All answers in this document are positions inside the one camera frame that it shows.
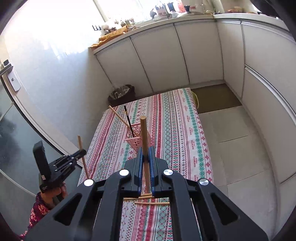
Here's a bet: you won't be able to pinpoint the row of windowsill bottles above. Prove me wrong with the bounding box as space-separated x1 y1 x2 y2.
102 0 210 33

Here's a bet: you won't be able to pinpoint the grey door handle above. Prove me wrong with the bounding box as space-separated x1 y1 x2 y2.
0 59 22 92

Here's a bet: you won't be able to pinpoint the glass door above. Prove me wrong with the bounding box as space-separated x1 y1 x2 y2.
0 74 82 210

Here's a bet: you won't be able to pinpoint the striped patterned tablecloth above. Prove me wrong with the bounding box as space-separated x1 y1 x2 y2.
77 87 214 241

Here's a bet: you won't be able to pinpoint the brown floor mat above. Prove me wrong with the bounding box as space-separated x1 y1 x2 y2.
191 83 243 114

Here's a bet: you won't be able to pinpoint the white kitchen base cabinets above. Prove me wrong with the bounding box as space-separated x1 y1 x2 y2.
94 13 296 184

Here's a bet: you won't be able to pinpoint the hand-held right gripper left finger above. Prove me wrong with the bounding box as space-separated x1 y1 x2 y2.
24 147 145 241

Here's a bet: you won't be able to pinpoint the dark trash bin with bag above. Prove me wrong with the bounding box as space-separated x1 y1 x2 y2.
107 84 136 107

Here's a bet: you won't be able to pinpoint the yellow plastic object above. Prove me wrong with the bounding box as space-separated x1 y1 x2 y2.
191 91 200 108

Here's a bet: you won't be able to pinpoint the person's left forearm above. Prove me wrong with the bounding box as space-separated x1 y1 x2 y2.
19 192 52 241

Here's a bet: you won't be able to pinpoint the person's left hand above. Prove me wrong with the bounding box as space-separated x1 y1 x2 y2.
46 181 68 205

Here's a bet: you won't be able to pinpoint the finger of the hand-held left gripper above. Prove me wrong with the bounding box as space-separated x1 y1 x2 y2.
50 149 87 166
55 153 87 175

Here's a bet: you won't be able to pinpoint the dark chopstick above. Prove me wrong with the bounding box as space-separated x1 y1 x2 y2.
124 105 136 138

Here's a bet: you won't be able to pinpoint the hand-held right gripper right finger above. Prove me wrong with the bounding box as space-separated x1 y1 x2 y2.
148 146 269 241

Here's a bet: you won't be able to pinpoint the pink perforated utensil holder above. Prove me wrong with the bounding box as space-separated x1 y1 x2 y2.
123 123 154 155

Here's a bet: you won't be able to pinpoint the yellow bag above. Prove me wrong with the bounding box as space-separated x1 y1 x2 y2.
90 25 139 49

